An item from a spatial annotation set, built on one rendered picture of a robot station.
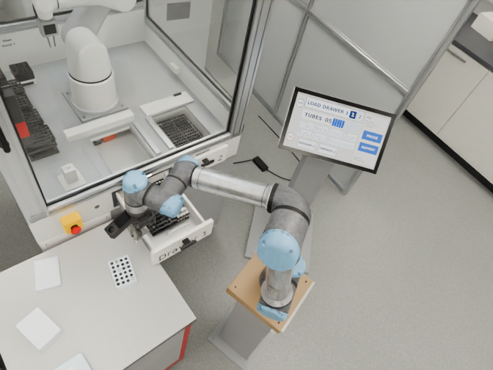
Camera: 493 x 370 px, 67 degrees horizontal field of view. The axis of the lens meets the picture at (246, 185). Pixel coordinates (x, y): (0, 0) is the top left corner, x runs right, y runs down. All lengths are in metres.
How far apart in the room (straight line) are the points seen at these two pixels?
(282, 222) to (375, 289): 1.85
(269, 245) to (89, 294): 0.87
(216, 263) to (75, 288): 1.12
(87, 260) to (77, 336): 0.30
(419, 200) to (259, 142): 1.46
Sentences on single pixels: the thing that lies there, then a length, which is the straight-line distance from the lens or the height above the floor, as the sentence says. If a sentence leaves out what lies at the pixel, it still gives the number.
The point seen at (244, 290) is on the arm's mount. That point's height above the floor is 0.80.
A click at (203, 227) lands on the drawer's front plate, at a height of 0.91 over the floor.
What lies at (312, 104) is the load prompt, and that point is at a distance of 1.88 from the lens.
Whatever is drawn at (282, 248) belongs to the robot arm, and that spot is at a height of 1.42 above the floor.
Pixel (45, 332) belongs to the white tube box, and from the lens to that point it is 1.56.
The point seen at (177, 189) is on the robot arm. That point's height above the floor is 1.31.
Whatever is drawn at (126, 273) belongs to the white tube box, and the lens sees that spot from 1.61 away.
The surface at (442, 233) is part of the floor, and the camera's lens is 3.41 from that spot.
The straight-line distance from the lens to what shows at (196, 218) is 1.65.
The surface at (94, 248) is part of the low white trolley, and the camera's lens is 1.72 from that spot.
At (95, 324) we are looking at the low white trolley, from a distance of 1.59.
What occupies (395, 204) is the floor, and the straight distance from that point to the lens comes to 3.34.
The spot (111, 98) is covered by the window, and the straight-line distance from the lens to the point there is 1.33.
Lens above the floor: 2.26
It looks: 51 degrees down
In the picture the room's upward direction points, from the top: 18 degrees clockwise
